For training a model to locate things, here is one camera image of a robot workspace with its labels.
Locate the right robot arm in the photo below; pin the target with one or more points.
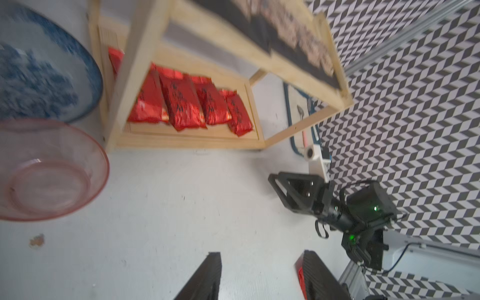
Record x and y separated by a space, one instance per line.
364 213

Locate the teal tray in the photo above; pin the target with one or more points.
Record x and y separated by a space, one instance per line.
299 106

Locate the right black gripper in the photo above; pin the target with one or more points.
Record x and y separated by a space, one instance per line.
304 193

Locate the black floral tea bag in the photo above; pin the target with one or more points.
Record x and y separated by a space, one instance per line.
254 28
318 60

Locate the pink transparent cup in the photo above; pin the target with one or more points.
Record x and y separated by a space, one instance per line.
49 169

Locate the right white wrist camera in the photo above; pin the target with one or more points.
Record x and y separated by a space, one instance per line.
317 164

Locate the wooden two-tier shelf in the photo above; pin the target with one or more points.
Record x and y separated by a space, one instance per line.
126 52

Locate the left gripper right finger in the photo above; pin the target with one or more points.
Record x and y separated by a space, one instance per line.
320 284

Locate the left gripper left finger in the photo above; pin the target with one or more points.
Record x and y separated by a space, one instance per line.
204 284

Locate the red tea bag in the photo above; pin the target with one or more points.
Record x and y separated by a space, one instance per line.
300 275
240 123
213 103
183 104
150 106

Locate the blue white ceramic bowl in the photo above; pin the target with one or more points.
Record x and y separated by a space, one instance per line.
46 73

